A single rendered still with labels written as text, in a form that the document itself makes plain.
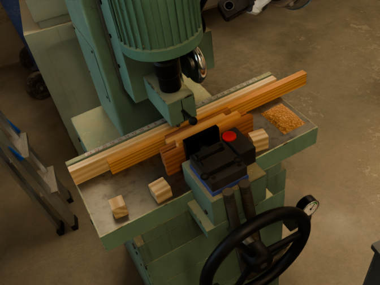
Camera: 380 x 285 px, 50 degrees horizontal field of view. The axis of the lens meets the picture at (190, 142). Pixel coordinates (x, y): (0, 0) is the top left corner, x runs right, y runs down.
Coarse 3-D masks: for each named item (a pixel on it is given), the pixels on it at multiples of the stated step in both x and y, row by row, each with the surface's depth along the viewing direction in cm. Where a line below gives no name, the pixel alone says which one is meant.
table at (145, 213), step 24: (264, 120) 108; (288, 144) 102; (312, 144) 107; (144, 168) 101; (264, 168) 103; (96, 192) 97; (120, 192) 96; (144, 192) 95; (192, 192) 94; (96, 216) 92; (144, 216) 91; (168, 216) 95; (192, 216) 96; (240, 216) 92; (120, 240) 92
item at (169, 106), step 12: (156, 84) 96; (156, 96) 96; (168, 96) 92; (180, 96) 92; (192, 96) 92; (168, 108) 91; (180, 108) 93; (192, 108) 95; (168, 120) 95; (180, 120) 95
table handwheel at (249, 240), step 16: (288, 208) 84; (240, 224) 95; (256, 224) 79; (304, 224) 89; (224, 240) 80; (240, 240) 79; (288, 240) 92; (304, 240) 94; (224, 256) 80; (256, 256) 87; (272, 256) 88; (288, 256) 98; (208, 272) 81; (256, 272) 88; (272, 272) 99
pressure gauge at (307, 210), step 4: (304, 196) 115; (308, 196) 114; (312, 196) 115; (300, 200) 114; (304, 200) 114; (308, 200) 113; (312, 200) 113; (316, 200) 114; (300, 204) 114; (304, 204) 113; (308, 204) 112; (312, 204) 114; (316, 204) 115; (300, 208) 114; (304, 208) 113; (308, 208) 114; (312, 208) 115; (316, 208) 116; (308, 212) 116; (312, 212) 117
